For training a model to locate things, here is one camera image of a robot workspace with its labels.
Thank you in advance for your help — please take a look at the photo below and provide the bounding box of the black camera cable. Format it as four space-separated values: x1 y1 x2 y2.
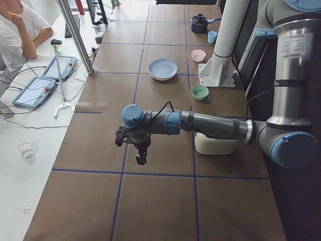
151 100 176 120

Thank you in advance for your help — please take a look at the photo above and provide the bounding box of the glass pot lid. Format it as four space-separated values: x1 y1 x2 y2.
191 14 209 25

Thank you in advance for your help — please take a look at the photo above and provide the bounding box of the dark blue saucepan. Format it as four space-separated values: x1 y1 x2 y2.
191 18 222 34

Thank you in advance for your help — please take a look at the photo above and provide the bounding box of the paper cup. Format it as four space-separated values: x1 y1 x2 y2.
17 142 36 164

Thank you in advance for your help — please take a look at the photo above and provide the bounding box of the aluminium frame post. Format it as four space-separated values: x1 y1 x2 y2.
57 0 94 75

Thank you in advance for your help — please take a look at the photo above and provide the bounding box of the upper teach pendant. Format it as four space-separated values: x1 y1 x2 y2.
41 55 78 82

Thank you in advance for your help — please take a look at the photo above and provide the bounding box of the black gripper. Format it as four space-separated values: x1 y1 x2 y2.
134 140 151 165

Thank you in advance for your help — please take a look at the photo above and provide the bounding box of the green bowl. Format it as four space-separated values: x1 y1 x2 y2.
191 84 209 100

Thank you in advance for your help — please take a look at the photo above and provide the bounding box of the pink bowl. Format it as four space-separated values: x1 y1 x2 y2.
191 49 206 62

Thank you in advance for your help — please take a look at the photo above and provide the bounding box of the green handled grabber stick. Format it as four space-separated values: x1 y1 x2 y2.
51 39 75 119

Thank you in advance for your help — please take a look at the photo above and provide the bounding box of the cream toaster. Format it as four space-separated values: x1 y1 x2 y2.
195 133 239 155

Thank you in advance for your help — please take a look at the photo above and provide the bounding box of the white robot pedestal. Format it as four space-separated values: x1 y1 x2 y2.
198 0 250 87

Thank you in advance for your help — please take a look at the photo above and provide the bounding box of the seated person white shirt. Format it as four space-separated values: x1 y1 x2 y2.
1 1 53 86

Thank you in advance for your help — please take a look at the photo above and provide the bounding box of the black keyboard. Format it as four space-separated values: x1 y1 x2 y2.
64 14 81 39

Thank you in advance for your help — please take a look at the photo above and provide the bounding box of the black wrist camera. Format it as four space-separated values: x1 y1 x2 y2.
115 126 133 147

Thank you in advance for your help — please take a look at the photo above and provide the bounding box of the teach pendant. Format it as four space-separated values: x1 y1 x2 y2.
12 77 56 108
41 55 78 82

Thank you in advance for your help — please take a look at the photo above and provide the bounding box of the lower teach pendant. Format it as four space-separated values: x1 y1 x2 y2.
12 77 56 108

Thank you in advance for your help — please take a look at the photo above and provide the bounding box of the light blue cup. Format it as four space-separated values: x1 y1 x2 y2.
207 31 217 44

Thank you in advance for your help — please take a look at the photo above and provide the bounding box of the blue plate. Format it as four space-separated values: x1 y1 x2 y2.
148 58 178 77

